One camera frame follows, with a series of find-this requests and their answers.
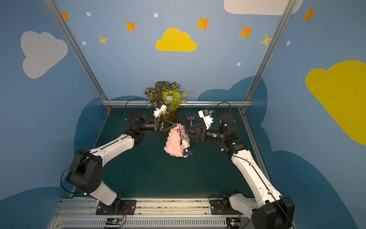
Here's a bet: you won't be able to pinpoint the white plush cat keychain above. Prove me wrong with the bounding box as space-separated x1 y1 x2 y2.
181 138 194 158

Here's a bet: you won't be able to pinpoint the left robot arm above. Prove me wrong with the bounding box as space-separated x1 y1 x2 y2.
65 111 178 208

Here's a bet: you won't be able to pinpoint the pink fluffy zipper bag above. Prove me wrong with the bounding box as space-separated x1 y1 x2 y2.
164 123 190 157

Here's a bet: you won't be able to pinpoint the aluminium frame rail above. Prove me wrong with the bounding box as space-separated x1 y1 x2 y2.
101 100 252 108

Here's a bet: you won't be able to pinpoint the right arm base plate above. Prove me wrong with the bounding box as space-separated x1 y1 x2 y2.
209 198 239 215

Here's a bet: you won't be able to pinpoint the right controller board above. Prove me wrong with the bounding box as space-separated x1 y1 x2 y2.
226 218 241 229

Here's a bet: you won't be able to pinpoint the left controller board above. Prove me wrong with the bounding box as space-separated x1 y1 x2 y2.
105 218 124 228

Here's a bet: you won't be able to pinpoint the front aluminium rail base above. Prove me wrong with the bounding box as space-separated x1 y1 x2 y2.
48 198 253 229

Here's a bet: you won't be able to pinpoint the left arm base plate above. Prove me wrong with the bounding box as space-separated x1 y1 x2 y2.
95 198 137 216

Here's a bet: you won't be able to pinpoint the artificial flowers in vase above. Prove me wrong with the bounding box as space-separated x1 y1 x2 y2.
144 81 188 122

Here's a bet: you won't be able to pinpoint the controller board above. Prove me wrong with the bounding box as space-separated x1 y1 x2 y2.
105 218 124 228
226 218 241 229

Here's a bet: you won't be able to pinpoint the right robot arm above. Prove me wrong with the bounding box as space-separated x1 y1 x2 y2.
162 111 295 229

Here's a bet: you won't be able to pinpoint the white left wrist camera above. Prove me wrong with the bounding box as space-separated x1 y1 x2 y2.
153 104 167 118

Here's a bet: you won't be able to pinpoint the purple pink toy rake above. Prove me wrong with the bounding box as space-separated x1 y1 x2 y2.
186 113 195 127

